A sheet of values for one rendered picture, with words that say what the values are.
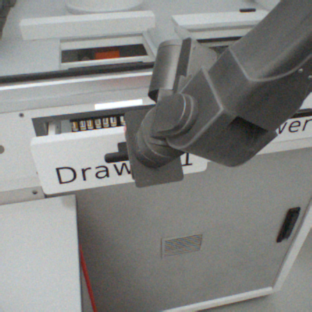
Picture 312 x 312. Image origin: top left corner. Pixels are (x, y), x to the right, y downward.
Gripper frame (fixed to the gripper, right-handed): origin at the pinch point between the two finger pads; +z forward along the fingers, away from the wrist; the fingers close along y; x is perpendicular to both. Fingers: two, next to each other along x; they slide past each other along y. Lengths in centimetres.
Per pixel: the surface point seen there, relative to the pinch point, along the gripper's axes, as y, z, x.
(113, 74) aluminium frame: 13.8, -0.5, 3.1
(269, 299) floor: -54, 72, -49
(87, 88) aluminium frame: 12.1, 0.1, 7.5
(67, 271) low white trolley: -16.0, 2.9, 14.9
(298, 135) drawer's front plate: 0.4, 9.6, -33.6
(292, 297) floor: -56, 71, -58
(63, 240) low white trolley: -11.6, 7.1, 15.4
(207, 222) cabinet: -16.3, 32.1, -17.8
